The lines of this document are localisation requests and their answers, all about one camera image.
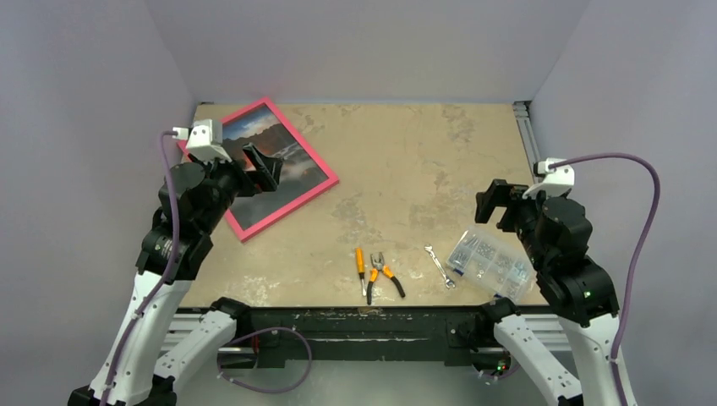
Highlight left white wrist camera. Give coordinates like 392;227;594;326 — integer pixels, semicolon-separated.
172;119;232;163

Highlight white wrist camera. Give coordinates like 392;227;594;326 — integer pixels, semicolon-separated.
523;158;575;200
172;119;232;163

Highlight clear screw organizer box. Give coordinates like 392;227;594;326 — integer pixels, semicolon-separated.
446;225;536;303

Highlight silver wrench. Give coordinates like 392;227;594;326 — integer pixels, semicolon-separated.
424;244;456;289

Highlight landscape photo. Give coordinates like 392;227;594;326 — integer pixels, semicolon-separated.
222;106;328;230

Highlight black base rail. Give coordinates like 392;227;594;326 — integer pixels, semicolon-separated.
217;306;512;375

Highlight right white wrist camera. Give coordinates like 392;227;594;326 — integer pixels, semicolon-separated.
523;158;575;200

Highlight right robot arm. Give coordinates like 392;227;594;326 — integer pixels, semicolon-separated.
475;179;634;405

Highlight aluminium frame rail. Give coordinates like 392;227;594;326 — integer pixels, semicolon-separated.
512;101;540;167

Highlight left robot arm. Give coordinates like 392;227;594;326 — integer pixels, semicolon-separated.
68;144;283;405

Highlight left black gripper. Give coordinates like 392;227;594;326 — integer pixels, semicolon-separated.
192;142;283;232

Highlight orange black pliers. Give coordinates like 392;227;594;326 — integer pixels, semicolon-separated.
366;252;407;306

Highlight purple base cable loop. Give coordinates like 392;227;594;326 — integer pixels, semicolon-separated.
216;326;313;394

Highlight yellow handled screwdriver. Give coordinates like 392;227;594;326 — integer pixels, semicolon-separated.
355;248;367;297

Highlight pink picture frame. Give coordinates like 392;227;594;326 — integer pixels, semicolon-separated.
159;99;338;242

